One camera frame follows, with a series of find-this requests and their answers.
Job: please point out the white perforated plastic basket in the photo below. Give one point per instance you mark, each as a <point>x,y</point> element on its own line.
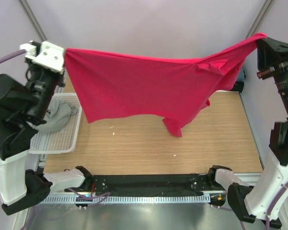
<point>64,140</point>

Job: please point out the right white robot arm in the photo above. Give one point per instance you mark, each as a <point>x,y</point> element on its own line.
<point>264,200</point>

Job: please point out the red t shirt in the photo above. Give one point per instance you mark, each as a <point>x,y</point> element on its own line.
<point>112,85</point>

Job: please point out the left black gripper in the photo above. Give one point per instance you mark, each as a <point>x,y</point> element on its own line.
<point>34,66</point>

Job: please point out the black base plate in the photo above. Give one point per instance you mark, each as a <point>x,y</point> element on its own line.
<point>159,185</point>

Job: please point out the aluminium frame post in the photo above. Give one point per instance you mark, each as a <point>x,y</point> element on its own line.
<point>261,15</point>
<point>32,19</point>

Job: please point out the right aluminium frame post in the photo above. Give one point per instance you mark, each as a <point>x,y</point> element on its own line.
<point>261,15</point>

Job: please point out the white slotted cable duct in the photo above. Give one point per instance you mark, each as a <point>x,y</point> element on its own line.
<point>74,199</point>

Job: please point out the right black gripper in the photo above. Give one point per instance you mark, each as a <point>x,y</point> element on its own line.
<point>275,57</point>

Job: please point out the left aluminium frame post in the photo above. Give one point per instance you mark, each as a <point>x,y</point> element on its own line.
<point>32,19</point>

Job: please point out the grey t shirt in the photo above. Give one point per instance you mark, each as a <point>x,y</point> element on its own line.
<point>57,116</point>

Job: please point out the folded black t shirt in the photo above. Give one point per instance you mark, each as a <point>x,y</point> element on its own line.
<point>237,87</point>

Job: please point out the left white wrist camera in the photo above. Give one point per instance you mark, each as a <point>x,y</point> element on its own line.
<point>50,56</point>

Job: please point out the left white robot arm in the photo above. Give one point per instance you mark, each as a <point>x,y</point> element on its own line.
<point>22,109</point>

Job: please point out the folded blue t shirt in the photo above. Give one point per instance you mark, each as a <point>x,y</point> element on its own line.
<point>241,76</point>

